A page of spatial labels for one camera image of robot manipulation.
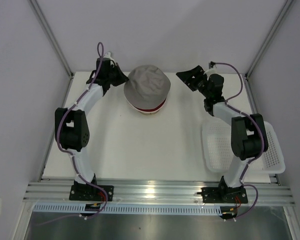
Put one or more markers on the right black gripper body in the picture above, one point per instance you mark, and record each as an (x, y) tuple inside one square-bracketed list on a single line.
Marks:
[(202, 84)]

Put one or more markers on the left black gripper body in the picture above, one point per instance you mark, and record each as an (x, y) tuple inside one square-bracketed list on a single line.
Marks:
[(112, 74)]

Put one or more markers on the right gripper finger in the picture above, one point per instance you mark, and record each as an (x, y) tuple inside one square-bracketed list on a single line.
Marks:
[(187, 77), (197, 71)]

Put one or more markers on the grey bucket hat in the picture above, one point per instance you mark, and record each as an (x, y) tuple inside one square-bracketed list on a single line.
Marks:
[(147, 87)]

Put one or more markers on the white bucket hat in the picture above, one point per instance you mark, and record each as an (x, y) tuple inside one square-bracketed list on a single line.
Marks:
[(134, 106)]

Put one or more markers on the red cap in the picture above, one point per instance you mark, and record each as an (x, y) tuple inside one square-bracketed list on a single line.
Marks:
[(153, 109)]

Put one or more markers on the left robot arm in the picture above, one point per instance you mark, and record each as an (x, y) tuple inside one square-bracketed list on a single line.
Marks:
[(72, 133)]

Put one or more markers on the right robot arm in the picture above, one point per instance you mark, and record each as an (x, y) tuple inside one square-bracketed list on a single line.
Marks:
[(248, 138)]

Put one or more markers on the white plastic basket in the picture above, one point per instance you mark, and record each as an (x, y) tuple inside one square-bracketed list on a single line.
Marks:
[(218, 154)]

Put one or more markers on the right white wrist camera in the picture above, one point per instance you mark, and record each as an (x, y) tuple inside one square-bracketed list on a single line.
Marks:
[(212, 69)]

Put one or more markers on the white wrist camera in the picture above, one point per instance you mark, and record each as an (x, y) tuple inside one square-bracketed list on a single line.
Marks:
[(212, 69), (108, 55)]

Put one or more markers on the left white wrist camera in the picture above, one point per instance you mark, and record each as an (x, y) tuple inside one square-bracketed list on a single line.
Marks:
[(108, 55)]

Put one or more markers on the left aluminium frame post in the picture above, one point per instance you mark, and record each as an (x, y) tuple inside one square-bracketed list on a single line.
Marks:
[(42, 20)]

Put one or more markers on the aluminium frame post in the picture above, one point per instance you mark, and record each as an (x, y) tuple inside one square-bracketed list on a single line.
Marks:
[(269, 37), (42, 20)]

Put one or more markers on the right aluminium frame post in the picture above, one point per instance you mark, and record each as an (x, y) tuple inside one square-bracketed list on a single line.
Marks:
[(269, 37)]

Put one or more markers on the aluminium mounting rail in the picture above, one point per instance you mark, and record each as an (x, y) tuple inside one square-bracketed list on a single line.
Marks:
[(155, 192)]

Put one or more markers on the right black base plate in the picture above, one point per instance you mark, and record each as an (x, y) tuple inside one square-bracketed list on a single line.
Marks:
[(218, 195)]

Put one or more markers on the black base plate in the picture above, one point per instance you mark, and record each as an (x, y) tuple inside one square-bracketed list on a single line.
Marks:
[(85, 192), (218, 195)]

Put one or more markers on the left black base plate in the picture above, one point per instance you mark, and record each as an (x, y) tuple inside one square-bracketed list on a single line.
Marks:
[(85, 192)]

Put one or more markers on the white slotted cable duct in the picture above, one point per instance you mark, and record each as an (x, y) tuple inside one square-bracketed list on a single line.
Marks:
[(137, 209)]

